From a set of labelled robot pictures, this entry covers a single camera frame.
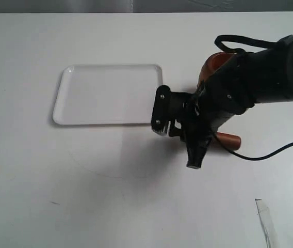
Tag black cable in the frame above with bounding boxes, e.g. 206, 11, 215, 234
213, 130, 293, 161

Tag wooden mortar cup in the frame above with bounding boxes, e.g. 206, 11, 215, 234
198, 52, 236, 87

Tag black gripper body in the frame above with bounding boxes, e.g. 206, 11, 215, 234
169, 54, 255, 141

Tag white rectangular plastic tray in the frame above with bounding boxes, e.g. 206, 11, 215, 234
52, 64, 162, 126

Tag brown wooden pestle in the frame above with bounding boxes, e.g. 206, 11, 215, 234
216, 132, 241, 151

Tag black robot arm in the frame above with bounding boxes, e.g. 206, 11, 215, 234
151, 35, 293, 169

